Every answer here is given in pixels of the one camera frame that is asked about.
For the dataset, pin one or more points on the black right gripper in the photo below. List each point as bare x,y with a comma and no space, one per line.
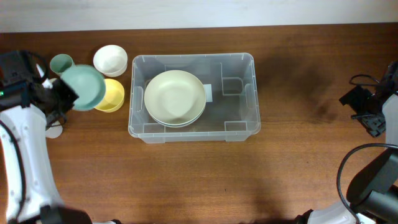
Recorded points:
353,98

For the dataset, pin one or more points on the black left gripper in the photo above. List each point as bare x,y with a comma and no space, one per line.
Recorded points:
69,96

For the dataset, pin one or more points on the mint green small bowl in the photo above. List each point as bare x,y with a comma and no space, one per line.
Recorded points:
87,83

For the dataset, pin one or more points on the yellow small bowl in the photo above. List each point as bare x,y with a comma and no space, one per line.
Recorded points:
113,98

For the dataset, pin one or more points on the cream plate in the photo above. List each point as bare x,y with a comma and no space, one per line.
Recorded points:
178,125

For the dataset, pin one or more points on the beige plate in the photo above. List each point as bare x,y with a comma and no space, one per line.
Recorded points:
175,96

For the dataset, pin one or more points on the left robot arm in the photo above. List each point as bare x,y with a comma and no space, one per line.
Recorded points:
30,105

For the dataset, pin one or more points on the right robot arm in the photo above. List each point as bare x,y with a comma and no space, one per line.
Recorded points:
372,194

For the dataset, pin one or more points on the cream plastic cup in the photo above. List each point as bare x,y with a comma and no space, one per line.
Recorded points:
49,83

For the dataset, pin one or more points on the grey plastic cup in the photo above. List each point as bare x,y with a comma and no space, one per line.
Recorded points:
54,131

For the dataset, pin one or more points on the green plastic cup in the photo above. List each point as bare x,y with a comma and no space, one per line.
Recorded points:
60,63

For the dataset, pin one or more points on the white small bowl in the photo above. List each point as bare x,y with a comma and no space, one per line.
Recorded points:
111,60

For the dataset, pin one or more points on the clear plastic storage bin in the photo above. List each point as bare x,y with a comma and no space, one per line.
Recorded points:
231,115

